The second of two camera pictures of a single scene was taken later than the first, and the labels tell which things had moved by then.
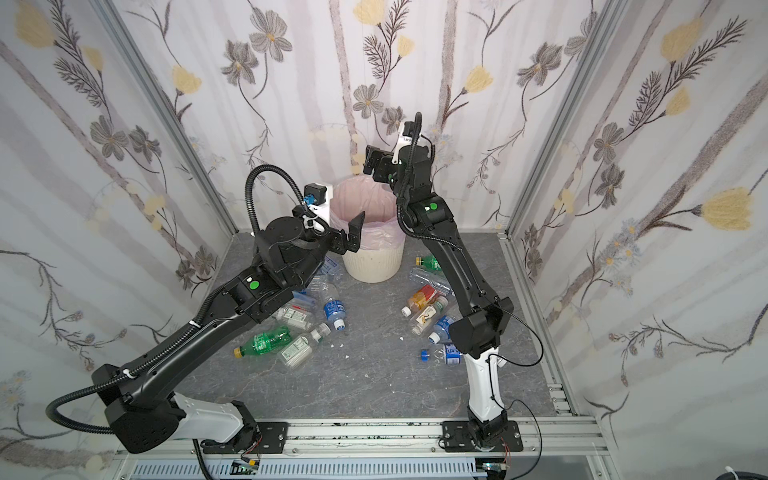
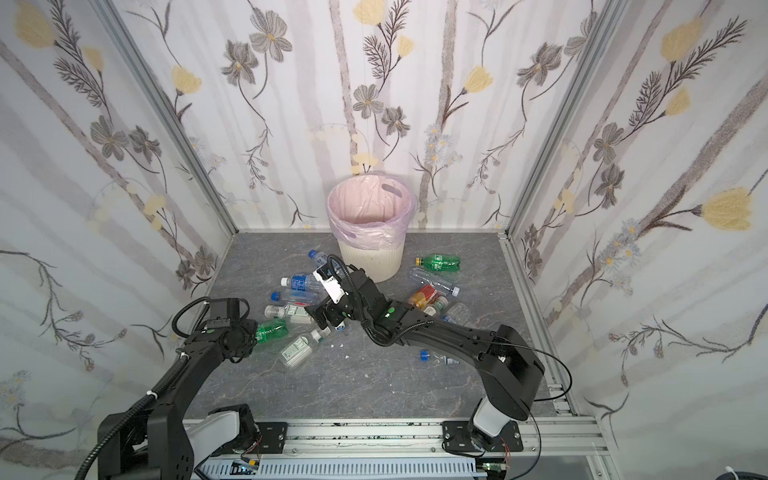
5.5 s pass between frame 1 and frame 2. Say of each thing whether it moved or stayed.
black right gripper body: moved
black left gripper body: moved
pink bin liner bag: stayed
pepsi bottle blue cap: stayed
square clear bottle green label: stayed
